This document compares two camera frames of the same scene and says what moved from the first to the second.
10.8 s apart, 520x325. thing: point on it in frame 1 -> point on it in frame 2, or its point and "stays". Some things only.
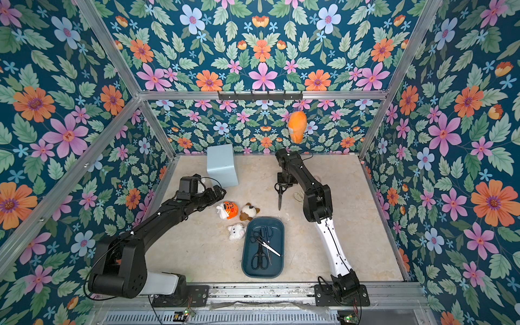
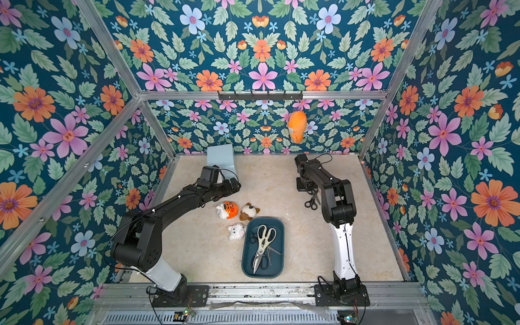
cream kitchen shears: (299, 196) -> (265, 236)
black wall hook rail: (261, 97) stays
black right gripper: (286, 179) -> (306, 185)
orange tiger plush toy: (227, 210) stays
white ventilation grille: (267, 317) stays
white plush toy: (236, 231) stays
